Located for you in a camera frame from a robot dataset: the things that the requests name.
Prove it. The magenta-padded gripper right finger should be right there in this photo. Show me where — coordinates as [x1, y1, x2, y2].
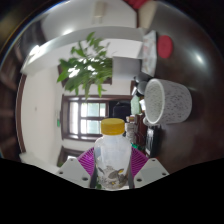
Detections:
[130, 146, 170, 190]

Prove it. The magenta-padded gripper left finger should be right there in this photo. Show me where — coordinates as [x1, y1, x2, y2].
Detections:
[54, 146, 98, 190]

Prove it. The clear bottle with yellow cap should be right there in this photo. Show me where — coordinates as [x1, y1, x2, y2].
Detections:
[94, 117, 133, 191]

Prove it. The brown-framed window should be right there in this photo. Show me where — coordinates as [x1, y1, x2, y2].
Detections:
[58, 145, 86, 166]

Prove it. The small black flat device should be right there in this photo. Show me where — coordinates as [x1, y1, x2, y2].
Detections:
[144, 125, 162, 158]

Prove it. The brown tray with white cups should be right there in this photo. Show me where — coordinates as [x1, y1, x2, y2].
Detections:
[125, 114, 146, 143]

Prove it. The brown double door with glass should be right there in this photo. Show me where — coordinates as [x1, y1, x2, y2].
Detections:
[60, 94, 116, 143]

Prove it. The green book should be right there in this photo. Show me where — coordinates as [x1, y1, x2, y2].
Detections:
[130, 94, 143, 116]

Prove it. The white speckled mug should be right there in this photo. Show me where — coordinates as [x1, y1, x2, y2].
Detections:
[143, 78, 193, 127]

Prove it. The grey ball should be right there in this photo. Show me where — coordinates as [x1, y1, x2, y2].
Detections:
[136, 81, 152, 95]
[134, 71, 153, 85]

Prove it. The green plant in white pot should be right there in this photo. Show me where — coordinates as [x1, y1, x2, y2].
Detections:
[56, 31, 144, 99]

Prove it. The printed paper sheet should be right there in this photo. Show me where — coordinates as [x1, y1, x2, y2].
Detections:
[141, 29, 158, 78]

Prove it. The flat round red coaster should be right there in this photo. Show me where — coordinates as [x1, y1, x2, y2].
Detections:
[157, 35, 174, 60]

